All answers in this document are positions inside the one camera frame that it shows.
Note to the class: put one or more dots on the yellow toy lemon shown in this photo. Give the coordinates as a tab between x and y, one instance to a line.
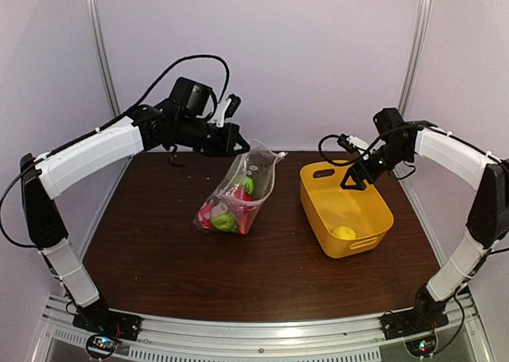
344	233

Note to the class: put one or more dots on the orange toy carrot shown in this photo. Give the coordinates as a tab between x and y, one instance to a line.
242	224

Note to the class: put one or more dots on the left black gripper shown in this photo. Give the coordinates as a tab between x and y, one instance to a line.
225	147

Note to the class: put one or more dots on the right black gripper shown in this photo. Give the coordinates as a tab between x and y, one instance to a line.
372	176

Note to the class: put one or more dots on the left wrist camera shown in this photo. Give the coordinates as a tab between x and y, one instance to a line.
225	110

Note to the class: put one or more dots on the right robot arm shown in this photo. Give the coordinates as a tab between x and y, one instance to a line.
482	176

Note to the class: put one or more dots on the metal frame post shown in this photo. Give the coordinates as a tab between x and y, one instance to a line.
420	32
102	57

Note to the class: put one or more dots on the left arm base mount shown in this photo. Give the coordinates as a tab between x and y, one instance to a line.
109	323

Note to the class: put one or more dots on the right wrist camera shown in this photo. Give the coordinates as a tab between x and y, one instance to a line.
352	144

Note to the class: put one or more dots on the front aluminium rail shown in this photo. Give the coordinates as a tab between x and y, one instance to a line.
358	338

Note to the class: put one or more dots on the left metal frame post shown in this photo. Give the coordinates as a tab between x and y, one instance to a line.
102	57

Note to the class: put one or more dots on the light green toy squash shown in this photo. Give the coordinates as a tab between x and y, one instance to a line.
225	222

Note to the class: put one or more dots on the right metal frame post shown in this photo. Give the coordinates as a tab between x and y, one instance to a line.
420	32

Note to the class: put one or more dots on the yellow plastic basket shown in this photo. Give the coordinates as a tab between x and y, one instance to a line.
328	206

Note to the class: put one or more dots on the red toy pepper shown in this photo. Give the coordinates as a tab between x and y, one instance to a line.
206	216

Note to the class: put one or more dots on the green toy apple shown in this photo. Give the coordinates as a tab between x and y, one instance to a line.
247	183

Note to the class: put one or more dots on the clear zip top bag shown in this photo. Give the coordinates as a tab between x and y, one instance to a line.
236	201

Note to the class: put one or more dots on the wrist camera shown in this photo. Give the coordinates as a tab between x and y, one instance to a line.
352	144
225	110

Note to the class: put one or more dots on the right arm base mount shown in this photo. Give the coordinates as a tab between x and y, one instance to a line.
405	323

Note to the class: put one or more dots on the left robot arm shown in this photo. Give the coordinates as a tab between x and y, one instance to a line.
49	176

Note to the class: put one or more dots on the small red toy tomato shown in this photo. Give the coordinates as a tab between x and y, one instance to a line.
243	195

